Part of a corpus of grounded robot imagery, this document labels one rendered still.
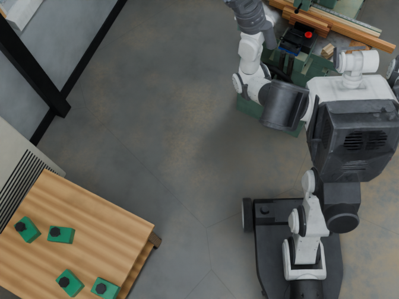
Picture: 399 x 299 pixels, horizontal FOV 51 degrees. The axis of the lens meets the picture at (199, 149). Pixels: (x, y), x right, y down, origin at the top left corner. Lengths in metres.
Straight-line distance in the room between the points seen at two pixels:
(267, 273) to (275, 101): 1.25
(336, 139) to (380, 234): 1.51
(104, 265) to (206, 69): 1.53
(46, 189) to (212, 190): 0.99
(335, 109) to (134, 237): 1.17
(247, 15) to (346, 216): 0.74
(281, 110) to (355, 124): 0.23
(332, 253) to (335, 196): 0.94
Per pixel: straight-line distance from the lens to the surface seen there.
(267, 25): 1.35
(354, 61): 1.36
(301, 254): 2.22
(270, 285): 2.37
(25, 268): 2.20
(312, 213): 1.85
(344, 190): 1.55
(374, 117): 1.31
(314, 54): 1.99
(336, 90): 1.39
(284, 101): 1.34
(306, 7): 1.97
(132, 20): 3.27
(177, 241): 2.57
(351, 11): 2.30
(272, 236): 2.40
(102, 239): 2.10
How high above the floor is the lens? 2.53
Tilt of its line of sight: 69 degrees down
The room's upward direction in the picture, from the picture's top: 8 degrees counter-clockwise
